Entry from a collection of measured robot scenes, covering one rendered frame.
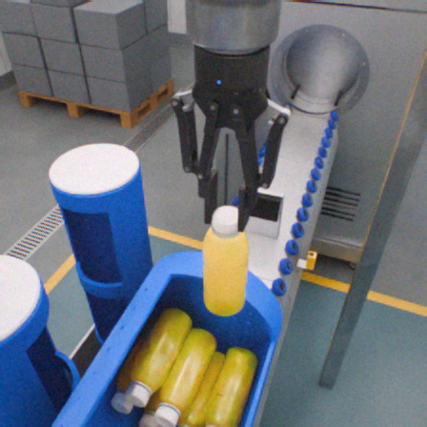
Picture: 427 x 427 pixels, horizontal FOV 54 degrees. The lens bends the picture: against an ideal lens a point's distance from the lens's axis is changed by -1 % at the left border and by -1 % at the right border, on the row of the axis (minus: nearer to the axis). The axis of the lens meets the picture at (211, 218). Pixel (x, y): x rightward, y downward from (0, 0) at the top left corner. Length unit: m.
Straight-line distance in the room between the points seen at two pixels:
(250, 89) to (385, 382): 1.86
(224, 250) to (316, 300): 1.80
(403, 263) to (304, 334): 0.80
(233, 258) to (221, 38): 0.29
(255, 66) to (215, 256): 0.26
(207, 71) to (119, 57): 3.13
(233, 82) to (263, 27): 0.06
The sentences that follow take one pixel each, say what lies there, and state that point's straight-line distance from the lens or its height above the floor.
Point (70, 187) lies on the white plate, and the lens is 1.33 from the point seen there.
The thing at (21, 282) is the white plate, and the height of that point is 1.04.
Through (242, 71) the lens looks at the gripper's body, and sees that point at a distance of 0.42.
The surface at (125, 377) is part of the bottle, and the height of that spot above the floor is 1.07.
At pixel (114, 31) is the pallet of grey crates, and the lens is 3.48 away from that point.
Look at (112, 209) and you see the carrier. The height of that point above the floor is 0.96.
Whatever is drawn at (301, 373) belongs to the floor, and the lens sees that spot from 2.09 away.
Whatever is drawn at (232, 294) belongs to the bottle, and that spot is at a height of 1.30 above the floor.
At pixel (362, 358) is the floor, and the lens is 2.20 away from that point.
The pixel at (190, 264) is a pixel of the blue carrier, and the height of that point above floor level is 1.23.
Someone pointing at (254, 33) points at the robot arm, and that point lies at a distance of 0.41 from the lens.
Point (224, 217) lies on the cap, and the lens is 0.56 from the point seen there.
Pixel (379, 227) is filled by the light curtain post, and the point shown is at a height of 0.95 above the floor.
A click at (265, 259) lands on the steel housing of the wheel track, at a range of 1.20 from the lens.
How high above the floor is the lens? 1.78
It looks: 41 degrees down
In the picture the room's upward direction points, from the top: straight up
